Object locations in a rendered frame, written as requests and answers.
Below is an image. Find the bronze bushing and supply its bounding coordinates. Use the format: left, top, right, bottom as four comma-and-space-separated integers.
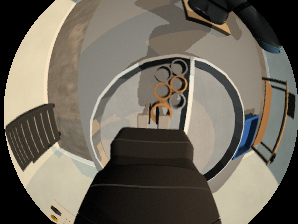
150, 101, 172, 123
154, 82, 172, 100
168, 75, 187, 93

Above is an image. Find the blue plastic crate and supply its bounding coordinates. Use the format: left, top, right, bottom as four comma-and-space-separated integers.
231, 112, 260, 160

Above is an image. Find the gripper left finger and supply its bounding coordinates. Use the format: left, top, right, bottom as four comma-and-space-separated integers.
137, 104, 151, 128

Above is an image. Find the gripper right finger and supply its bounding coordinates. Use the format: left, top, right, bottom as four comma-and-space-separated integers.
156, 106, 170, 129

